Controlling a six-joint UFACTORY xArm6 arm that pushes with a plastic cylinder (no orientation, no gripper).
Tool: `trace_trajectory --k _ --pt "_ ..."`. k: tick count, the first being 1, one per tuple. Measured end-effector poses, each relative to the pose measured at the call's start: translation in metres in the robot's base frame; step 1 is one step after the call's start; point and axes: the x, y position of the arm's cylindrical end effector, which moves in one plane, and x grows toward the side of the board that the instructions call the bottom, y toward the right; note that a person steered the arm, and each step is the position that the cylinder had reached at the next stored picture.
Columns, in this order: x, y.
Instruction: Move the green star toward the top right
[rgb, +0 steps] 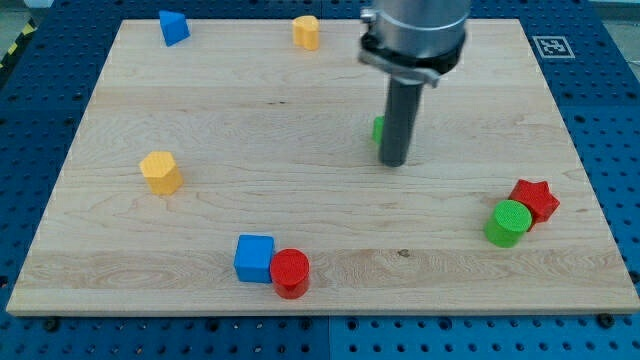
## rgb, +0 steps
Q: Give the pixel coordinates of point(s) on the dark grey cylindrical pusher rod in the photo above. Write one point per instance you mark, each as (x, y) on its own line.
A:
(402, 104)

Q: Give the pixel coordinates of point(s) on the green star block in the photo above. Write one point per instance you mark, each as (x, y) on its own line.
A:
(377, 131)

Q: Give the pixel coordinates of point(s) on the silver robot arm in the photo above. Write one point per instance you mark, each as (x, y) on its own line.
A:
(415, 42)

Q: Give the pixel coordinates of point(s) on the red star block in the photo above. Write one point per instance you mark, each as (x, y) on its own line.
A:
(537, 198)

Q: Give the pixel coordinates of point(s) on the yellow heart block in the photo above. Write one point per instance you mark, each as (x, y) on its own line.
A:
(306, 32)

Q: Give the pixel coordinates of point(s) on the white fiducial marker tag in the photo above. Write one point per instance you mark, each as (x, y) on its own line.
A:
(553, 47)

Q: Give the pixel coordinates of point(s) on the green cylinder block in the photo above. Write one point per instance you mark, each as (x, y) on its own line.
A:
(507, 224)

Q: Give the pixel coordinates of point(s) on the wooden board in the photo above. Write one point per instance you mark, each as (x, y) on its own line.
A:
(275, 140)

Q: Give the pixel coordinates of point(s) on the red cylinder block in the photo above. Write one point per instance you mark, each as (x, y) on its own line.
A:
(289, 270)

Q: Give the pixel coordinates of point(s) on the blue cube block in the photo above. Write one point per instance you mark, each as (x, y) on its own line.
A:
(253, 258)

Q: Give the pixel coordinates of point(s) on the blue triangle block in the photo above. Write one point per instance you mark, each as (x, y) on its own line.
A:
(173, 26)

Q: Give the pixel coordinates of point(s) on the yellow hexagon block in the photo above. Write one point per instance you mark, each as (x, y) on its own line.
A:
(161, 172)

